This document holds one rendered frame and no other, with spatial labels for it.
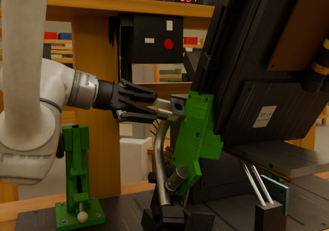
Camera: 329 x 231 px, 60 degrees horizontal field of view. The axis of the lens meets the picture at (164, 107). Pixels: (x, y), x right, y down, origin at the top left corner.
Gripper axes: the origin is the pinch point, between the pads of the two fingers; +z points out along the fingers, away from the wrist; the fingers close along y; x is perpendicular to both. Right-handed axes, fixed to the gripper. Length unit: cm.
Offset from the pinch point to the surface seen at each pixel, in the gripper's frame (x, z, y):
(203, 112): -10.0, 4.5, -6.8
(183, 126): -0.4, 4.5, -4.9
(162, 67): 638, 378, 781
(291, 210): 7, 44, -22
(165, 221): 8.1, 0.9, -27.7
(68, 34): 425, -4, 542
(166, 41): -4.6, 0.2, 24.3
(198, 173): -2.6, 5.1, -19.6
